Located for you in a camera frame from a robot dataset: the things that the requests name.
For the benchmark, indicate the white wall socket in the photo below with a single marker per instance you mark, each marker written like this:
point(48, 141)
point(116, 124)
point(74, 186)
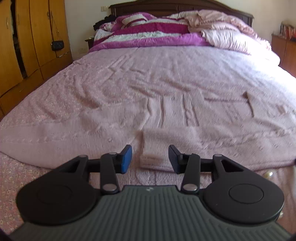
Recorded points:
point(103, 8)

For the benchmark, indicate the pink ruffled blanket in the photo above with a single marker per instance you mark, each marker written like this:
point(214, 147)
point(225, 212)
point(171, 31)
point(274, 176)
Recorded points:
point(213, 20)

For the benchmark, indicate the dark wooden nightstand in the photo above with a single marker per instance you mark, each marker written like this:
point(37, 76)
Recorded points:
point(90, 42)

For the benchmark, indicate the stack of books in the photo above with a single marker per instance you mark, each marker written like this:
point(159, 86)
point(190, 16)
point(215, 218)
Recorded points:
point(287, 30)

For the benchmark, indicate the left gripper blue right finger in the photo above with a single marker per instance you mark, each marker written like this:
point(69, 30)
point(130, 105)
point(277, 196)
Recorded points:
point(183, 162)

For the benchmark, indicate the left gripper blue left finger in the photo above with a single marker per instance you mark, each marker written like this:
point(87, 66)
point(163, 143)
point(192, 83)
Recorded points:
point(116, 162)

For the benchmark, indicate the dark wooden headboard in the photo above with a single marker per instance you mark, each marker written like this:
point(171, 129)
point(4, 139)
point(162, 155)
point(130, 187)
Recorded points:
point(168, 7)

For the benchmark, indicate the magenta white striped quilt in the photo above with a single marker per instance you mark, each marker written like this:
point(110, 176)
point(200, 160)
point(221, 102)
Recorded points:
point(145, 30)

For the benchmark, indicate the black clothes pile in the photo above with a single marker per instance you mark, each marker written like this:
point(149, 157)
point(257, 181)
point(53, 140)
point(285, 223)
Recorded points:
point(104, 22)

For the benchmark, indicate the yellow wooden wardrobe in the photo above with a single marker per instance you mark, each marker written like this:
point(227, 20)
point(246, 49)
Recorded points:
point(27, 61)

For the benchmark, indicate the wooden side cabinet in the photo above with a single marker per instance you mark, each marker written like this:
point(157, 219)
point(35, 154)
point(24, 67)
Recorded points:
point(286, 50)

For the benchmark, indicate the small black hanging bag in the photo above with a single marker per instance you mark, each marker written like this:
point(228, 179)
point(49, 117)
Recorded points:
point(57, 45)

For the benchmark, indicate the pink floral bed sheet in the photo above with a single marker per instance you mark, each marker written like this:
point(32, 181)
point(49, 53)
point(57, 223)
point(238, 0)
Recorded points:
point(23, 180)

